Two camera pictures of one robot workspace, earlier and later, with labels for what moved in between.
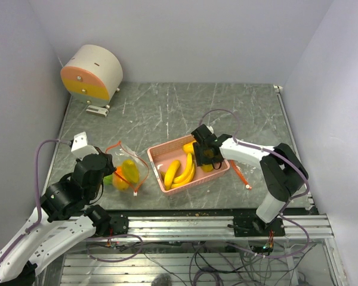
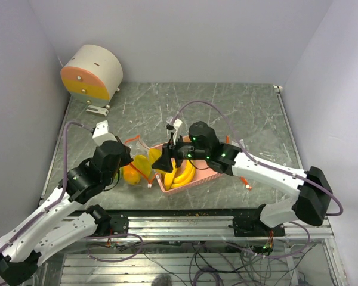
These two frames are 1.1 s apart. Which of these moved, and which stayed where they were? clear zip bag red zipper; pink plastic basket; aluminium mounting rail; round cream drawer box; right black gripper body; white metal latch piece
Moved: clear zip bag red zipper; right black gripper body
Stayed: aluminium mounting rail; pink plastic basket; white metal latch piece; round cream drawer box
